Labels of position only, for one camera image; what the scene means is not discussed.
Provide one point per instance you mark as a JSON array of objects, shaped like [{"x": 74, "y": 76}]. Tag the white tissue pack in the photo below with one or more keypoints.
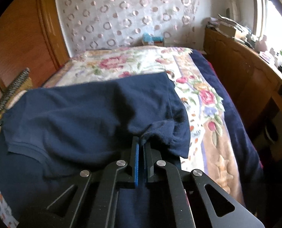
[{"x": 267, "y": 57}]

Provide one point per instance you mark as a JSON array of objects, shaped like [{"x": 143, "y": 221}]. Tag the window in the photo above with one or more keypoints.
[{"x": 274, "y": 28}]

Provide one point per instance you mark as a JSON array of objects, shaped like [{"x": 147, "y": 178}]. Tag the blue tissue box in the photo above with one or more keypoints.
[{"x": 152, "y": 39}]

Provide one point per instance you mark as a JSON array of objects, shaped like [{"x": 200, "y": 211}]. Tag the floral blanket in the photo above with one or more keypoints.
[{"x": 131, "y": 61}]

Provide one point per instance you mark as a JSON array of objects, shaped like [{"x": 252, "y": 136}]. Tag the navy blanket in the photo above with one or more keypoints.
[{"x": 231, "y": 104}]

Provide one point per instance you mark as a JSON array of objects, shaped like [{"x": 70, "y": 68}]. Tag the wooden slatted wardrobe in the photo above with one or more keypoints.
[{"x": 17, "y": 40}]

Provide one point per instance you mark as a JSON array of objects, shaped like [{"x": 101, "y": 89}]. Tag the navy printed t-shirt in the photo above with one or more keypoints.
[{"x": 84, "y": 114}]

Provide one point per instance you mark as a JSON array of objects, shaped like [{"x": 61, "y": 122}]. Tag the dark bin under cabinet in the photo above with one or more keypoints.
[{"x": 272, "y": 133}]

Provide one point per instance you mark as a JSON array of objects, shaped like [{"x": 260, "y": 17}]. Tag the pile of papers and boxes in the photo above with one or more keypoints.
[{"x": 226, "y": 28}]

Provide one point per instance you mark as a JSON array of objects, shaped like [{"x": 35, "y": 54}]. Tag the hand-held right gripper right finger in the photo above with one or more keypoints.
[{"x": 146, "y": 163}]

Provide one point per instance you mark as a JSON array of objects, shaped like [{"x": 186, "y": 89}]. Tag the pink bottle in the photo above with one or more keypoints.
[{"x": 263, "y": 44}]

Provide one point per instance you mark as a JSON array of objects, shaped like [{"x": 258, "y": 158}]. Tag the wooden side cabinet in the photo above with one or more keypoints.
[{"x": 238, "y": 71}]

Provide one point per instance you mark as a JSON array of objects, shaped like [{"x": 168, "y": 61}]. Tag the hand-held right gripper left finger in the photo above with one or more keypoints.
[{"x": 136, "y": 163}]

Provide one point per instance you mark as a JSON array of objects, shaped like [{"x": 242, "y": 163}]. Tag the dark circle-patterned pillow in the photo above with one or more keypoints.
[{"x": 12, "y": 87}]

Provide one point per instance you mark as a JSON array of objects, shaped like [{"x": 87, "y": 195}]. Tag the circle-patterned sheer wall curtain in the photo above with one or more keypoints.
[{"x": 119, "y": 16}]

